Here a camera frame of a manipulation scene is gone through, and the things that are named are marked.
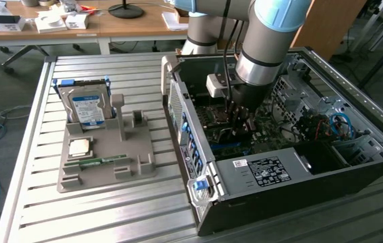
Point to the brown cardboard box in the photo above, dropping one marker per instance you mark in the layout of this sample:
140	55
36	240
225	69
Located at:
181	15

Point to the white paper stack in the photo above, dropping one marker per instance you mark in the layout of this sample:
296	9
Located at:
173	22

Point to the white box with tape roll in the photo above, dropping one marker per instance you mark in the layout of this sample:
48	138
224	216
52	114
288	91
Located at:
52	25

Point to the black fan shroud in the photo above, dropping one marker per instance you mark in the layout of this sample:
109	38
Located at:
320	158

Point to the black open PC case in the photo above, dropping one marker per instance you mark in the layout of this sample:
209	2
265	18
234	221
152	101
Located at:
280	210

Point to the hard disk in blue carrier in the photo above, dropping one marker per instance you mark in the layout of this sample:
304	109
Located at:
85	106

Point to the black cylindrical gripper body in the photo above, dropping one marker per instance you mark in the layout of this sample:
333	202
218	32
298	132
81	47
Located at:
250	97

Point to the wooden desk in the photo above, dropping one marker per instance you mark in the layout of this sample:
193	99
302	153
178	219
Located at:
26	35

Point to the beige tape roll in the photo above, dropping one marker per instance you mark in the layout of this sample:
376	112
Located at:
48	3

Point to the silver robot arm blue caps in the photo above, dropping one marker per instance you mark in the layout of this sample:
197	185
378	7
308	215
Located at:
269	45

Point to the metal CPU socket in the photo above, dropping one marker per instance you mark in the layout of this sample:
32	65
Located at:
220	114

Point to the blue expansion slot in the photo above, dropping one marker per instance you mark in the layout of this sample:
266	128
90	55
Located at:
225	146

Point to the green RAM stick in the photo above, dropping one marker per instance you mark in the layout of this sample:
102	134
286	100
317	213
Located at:
97	160

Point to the metal disk bay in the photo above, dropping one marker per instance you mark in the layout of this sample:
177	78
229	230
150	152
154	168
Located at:
368	149

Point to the grey chipset heatsink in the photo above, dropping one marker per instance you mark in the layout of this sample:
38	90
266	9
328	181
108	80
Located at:
262	148

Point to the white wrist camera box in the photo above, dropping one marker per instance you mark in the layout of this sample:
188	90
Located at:
217	86

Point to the black round lamp base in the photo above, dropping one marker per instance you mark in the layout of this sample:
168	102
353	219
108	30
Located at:
125	12

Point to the white box black lid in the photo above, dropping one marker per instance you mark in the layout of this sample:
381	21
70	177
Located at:
10	26

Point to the silver CPU chip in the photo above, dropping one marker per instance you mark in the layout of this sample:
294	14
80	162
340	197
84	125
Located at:
80	147

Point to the small white box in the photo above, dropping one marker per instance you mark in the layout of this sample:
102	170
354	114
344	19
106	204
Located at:
77	22

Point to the blue case latch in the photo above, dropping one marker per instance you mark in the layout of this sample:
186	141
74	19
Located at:
201	184

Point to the grey cup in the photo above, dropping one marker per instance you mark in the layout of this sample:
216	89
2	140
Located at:
30	3

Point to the grey parts rack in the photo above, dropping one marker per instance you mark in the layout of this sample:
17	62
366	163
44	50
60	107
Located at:
110	152

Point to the grey power supply unit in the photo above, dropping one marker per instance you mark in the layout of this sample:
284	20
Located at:
232	177

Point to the green motherboard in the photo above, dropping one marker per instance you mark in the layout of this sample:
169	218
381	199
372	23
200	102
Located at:
273	136

